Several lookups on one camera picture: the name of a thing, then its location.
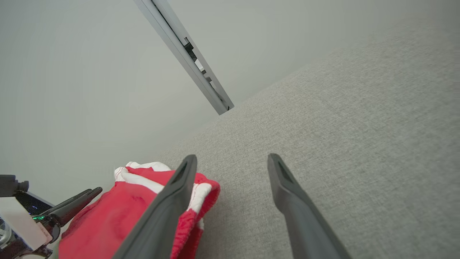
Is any grey aluminium wall rail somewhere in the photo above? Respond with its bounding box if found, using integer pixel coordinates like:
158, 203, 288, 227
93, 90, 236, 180
134, 0, 235, 115

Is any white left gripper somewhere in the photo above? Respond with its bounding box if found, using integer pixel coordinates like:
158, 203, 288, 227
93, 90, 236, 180
0, 187, 103, 252

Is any red Bulls basketball jersey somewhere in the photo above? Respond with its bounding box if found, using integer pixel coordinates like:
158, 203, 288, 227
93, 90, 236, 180
57, 161, 220, 259

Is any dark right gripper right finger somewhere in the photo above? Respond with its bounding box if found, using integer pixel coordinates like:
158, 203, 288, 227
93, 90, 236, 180
267, 153, 352, 259

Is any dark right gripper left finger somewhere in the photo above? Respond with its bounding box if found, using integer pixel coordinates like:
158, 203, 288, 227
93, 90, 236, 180
112, 155, 198, 259

